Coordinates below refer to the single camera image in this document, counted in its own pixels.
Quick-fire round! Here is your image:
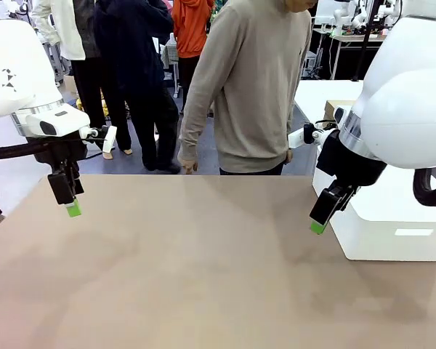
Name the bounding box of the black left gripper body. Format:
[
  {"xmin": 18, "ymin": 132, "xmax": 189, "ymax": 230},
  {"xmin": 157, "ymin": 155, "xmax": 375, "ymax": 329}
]
[{"xmin": 32, "ymin": 139, "xmax": 89, "ymax": 174}]

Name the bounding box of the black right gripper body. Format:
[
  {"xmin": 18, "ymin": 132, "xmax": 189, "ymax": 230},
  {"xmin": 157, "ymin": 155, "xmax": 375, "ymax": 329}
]
[{"xmin": 315, "ymin": 128, "xmax": 388, "ymax": 188}]

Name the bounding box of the person's right forearm beige sleeve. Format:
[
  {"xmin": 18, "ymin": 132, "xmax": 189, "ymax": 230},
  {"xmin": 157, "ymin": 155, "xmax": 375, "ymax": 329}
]
[{"xmin": 177, "ymin": 94, "xmax": 225, "ymax": 163}]

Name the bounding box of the small cardboard floor box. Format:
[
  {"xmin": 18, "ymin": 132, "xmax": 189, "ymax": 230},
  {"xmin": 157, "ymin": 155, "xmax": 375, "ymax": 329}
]
[{"xmin": 62, "ymin": 74, "xmax": 78, "ymax": 100}]

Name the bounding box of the person's right hand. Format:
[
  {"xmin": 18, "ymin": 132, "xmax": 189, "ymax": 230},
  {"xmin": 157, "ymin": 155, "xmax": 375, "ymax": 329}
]
[{"xmin": 177, "ymin": 153, "xmax": 199, "ymax": 175}]

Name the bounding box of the white plastic storage bin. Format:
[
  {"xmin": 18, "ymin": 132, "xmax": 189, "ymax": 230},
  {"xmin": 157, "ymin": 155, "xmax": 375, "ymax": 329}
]
[{"xmin": 311, "ymin": 169, "xmax": 436, "ymax": 262}]

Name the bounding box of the person in dark navy clothes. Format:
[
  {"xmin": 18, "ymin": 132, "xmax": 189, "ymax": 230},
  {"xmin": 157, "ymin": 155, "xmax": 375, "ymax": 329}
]
[{"xmin": 93, "ymin": 0, "xmax": 183, "ymax": 175}]

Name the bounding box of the black tripod pole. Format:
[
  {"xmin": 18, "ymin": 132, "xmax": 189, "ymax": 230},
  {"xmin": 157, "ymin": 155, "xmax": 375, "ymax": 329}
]
[{"xmin": 351, "ymin": 0, "xmax": 383, "ymax": 82}]

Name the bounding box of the person in beige sweater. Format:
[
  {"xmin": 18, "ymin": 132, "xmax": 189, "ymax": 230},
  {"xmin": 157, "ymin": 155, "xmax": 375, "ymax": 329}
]
[{"xmin": 177, "ymin": 0, "xmax": 314, "ymax": 176}]

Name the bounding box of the person in white jacket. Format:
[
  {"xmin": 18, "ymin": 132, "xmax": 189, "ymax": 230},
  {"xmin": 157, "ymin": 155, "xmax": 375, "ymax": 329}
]
[{"xmin": 31, "ymin": 0, "xmax": 134, "ymax": 161}]

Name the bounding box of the wooden top background table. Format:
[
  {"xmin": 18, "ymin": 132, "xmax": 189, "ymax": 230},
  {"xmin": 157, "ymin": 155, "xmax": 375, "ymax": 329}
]
[{"xmin": 329, "ymin": 33, "xmax": 384, "ymax": 81}]

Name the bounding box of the person in orange hoodie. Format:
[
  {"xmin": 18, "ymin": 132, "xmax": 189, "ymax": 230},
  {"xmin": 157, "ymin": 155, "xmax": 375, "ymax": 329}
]
[{"xmin": 171, "ymin": 0, "xmax": 217, "ymax": 112}]

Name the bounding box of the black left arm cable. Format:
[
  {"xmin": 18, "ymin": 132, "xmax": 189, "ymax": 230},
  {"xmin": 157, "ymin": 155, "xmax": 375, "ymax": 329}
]
[{"xmin": 0, "ymin": 140, "xmax": 65, "ymax": 161}]

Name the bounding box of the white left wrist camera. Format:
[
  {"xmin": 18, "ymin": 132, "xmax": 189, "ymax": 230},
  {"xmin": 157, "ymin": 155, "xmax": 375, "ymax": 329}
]
[{"xmin": 79, "ymin": 124, "xmax": 118, "ymax": 153}]

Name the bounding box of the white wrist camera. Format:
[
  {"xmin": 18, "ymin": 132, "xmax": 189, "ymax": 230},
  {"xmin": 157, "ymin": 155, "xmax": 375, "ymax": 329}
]
[
  {"xmin": 79, "ymin": 124, "xmax": 118, "ymax": 153},
  {"xmin": 286, "ymin": 122, "xmax": 332, "ymax": 151}
]

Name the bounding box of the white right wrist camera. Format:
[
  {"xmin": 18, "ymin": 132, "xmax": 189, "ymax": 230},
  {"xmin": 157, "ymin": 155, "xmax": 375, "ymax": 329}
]
[{"xmin": 286, "ymin": 122, "xmax": 332, "ymax": 151}]

